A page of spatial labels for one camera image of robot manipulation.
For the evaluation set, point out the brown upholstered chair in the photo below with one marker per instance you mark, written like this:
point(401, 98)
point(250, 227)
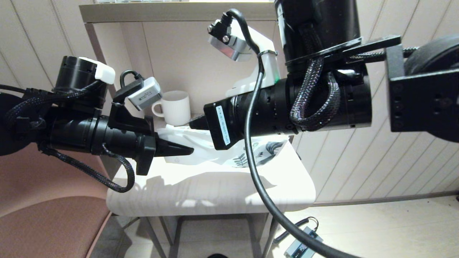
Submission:
point(46, 222)

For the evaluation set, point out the grey power adapter box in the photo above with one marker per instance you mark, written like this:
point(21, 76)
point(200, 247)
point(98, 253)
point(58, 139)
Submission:
point(296, 247)

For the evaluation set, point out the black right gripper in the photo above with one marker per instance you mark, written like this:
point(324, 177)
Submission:
point(226, 122)

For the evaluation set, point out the black round floor object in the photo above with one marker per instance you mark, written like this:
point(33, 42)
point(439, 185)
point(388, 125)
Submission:
point(217, 256)

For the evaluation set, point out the white right camera mount bracket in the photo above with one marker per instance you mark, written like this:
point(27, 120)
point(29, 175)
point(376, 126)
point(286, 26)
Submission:
point(267, 68)

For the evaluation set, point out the white ribbed mug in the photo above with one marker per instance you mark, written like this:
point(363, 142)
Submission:
point(177, 107)

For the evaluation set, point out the light wooden shelf desk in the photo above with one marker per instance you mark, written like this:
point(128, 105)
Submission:
point(200, 193)

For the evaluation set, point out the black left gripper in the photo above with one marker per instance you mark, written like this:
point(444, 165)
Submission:
point(145, 147)

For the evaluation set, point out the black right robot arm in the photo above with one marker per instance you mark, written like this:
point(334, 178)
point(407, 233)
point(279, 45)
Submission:
point(322, 36)

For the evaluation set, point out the white floral zip pouch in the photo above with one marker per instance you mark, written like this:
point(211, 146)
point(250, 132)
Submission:
point(200, 150)

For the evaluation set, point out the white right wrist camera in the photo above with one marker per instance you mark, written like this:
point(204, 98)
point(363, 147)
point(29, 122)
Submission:
point(229, 46)

